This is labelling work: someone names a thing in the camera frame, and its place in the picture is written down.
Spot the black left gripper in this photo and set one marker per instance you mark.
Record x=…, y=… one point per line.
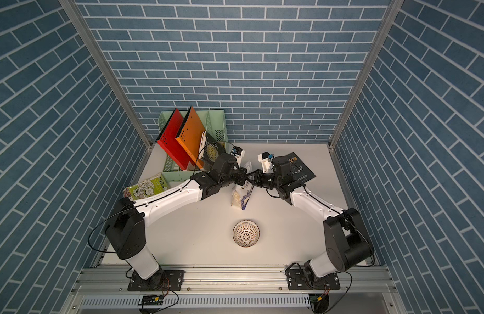
x=242, y=173

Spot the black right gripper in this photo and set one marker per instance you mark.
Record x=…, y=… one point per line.
x=258, y=178

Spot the white oats bag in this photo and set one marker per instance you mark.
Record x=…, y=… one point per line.
x=241, y=195

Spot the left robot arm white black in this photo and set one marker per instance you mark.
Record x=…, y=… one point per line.
x=126, y=226

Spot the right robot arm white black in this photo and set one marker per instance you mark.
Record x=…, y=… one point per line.
x=347, y=242

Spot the black Sixpence book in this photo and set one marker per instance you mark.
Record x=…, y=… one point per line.
x=210, y=150

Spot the black Chinese title book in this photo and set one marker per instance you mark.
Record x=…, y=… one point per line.
x=297, y=169

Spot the orange perforated divider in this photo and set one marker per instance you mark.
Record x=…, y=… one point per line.
x=189, y=136

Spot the mint green file crate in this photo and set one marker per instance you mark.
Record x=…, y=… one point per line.
x=214, y=123

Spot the red perforated divider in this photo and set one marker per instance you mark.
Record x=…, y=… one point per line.
x=167, y=141

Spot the green illustrated booklet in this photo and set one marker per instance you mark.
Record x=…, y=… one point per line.
x=146, y=188

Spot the small black electronics board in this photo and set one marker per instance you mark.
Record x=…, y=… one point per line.
x=151, y=300

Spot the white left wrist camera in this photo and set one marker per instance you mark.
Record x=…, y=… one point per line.
x=238, y=153

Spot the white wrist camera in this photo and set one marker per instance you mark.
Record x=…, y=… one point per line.
x=266, y=161
x=238, y=153

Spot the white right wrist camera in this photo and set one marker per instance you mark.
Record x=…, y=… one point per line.
x=266, y=161

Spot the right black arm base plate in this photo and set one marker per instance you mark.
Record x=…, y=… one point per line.
x=297, y=279

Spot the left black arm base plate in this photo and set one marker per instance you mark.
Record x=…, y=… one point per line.
x=163, y=280

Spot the round black connector under rail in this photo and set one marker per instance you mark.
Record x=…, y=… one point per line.
x=319, y=303

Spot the aluminium mounting rail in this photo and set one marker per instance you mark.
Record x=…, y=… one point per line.
x=115, y=279

